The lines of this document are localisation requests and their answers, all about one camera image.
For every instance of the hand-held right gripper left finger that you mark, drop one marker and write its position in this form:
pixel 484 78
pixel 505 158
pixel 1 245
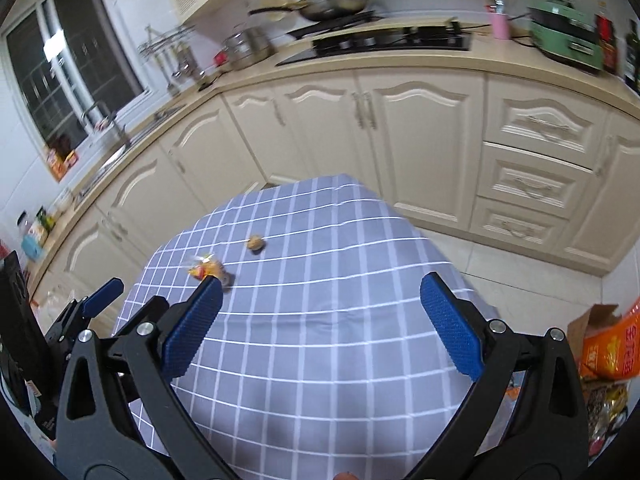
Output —
pixel 192 327

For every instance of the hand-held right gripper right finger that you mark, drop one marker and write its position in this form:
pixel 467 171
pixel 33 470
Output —
pixel 452 327

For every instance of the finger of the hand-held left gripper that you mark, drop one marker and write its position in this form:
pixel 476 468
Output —
pixel 102 297
pixel 147 310

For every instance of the clear orange snack wrapper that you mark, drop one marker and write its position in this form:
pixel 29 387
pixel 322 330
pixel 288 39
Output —
pixel 207 270

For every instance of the brown walnut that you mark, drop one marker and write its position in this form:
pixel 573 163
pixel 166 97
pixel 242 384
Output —
pixel 256 243

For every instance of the jars and boxes on counter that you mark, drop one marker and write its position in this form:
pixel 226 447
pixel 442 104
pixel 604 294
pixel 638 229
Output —
pixel 36 235

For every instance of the grey checked tablecloth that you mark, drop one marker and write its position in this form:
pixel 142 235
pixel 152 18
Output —
pixel 310 320

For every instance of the brown cardboard box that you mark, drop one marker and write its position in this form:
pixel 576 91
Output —
pixel 592 320

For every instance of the orange packets on sill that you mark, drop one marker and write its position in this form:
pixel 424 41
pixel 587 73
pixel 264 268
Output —
pixel 60 160

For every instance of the orange printed bag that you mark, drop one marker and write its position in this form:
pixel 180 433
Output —
pixel 615 350

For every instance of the dark speckled bag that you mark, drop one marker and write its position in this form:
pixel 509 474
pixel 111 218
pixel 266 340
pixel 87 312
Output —
pixel 602 402

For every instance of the steel faucet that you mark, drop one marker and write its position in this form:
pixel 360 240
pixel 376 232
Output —
pixel 100 115

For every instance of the cream kitchen cabinet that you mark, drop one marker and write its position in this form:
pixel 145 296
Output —
pixel 425 145

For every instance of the gold foil bag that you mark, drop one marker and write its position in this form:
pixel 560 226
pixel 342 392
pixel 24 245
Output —
pixel 612 427

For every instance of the kitchen window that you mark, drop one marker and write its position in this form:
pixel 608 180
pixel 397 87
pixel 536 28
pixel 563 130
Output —
pixel 70 60

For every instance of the metal dish rack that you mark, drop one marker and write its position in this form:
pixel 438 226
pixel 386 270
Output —
pixel 170 55

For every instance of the small red cup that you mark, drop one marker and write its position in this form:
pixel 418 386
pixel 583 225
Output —
pixel 221 58

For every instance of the steel pot with lid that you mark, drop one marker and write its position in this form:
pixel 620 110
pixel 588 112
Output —
pixel 247 47

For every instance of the black gas stove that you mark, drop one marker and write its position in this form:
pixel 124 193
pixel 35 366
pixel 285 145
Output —
pixel 380 42

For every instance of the pink utensil holder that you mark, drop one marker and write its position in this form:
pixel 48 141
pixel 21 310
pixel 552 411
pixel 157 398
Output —
pixel 499 25

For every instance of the green countertop appliance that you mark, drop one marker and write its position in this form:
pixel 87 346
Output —
pixel 565 35

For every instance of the dark bottle with red label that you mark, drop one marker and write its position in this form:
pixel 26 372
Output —
pixel 607 40

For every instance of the steel wok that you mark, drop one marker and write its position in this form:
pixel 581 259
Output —
pixel 335 4

